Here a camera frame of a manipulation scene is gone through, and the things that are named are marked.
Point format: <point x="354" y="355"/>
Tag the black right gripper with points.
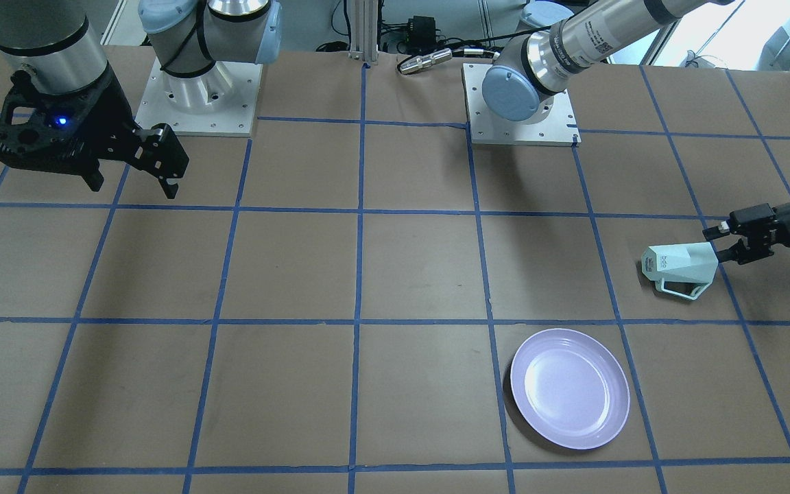
<point x="108" y="118"/>

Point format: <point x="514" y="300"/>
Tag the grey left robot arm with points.
<point x="538" y="64"/>

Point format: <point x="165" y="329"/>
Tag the lavender plate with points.
<point x="570" y="388"/>

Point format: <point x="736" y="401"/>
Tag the black power adapter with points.
<point x="421" y="30"/>

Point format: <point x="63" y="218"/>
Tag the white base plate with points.
<point x="220" y="103"/>
<point x="553" y="123"/>

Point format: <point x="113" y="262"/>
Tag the aluminium frame post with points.
<point x="363" y="30"/>

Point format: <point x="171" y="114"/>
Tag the silver cable connector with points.
<point x="416" y="64"/>

